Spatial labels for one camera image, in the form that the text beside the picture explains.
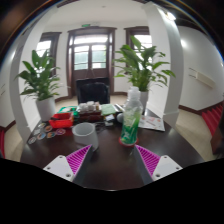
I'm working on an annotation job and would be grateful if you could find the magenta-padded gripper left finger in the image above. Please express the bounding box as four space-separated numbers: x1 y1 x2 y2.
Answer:
43 143 95 184

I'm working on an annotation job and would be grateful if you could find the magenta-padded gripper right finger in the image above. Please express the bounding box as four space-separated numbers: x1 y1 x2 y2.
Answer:
132 144 184 185

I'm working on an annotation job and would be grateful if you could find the clear green-labelled drink bottle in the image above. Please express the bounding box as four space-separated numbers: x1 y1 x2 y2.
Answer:
119 85 144 146

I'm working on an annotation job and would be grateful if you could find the pink round badge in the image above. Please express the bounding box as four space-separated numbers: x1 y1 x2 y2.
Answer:
54 128 67 136

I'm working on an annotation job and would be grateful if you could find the blue round badge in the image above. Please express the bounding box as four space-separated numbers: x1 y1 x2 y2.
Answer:
36 132 48 141

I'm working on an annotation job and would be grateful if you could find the white grey-banded mug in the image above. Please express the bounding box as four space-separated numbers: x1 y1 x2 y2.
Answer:
71 122 100 152

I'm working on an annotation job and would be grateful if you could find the flat round red coaster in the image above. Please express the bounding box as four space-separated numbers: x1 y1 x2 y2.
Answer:
118 135 139 148

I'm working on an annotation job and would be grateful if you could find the red plastic box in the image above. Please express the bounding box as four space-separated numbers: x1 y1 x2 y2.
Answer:
49 112 75 129

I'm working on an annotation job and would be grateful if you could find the printed white booklet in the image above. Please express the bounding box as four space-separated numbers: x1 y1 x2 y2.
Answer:
138 114 166 132

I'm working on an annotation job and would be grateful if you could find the dark wooden box with jars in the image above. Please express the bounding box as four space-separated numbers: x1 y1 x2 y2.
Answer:
77 100 103 123

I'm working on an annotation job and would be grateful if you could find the green box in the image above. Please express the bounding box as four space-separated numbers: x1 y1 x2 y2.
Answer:
58 105 79 116

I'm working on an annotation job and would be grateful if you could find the leafy plant in white pot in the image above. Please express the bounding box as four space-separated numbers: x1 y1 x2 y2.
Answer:
14 49 63 123
113 34 177 116

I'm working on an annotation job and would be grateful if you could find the red carpeted staircase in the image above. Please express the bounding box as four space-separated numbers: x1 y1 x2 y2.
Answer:
0 128 6 158
201 101 224 136

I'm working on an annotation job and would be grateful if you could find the grey ball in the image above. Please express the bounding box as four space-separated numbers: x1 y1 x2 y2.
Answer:
116 112 125 124

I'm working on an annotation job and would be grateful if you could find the green cloth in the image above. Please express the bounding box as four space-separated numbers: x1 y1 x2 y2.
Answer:
100 103 117 117

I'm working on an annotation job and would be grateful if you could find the white pillar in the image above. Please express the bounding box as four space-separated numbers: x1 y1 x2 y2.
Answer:
141 1 185 128
8 6 59 143

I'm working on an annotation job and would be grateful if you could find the black chair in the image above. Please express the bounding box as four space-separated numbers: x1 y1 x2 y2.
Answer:
75 77 111 105

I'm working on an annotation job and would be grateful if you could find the dark wooden double door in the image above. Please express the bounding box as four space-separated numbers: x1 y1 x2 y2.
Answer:
66 26 118 98

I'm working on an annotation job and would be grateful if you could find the dark framed window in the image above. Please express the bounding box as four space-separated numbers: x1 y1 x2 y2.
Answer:
124 25 153 51
34 31 63 76

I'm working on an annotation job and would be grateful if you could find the pillar lamp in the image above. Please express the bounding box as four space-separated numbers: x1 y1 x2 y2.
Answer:
165 11 177 22

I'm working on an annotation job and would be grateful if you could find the white wall radiator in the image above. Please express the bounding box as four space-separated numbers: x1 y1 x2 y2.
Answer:
188 67 216 89

